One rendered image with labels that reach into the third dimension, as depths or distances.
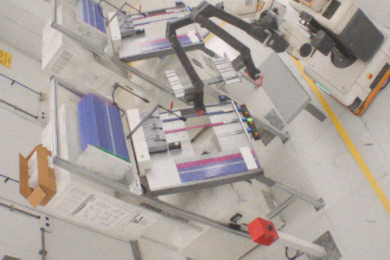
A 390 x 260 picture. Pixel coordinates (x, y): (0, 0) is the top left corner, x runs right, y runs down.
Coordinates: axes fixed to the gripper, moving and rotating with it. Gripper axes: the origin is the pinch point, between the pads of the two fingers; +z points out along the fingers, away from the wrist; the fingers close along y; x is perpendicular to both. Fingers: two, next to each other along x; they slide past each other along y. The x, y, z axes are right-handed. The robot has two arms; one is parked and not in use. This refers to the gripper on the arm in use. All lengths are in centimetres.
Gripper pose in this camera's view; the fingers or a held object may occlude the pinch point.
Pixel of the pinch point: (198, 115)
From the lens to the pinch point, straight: 343.2
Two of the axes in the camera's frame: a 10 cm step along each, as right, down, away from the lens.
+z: -0.1, 7.7, 6.4
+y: 2.3, 6.3, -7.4
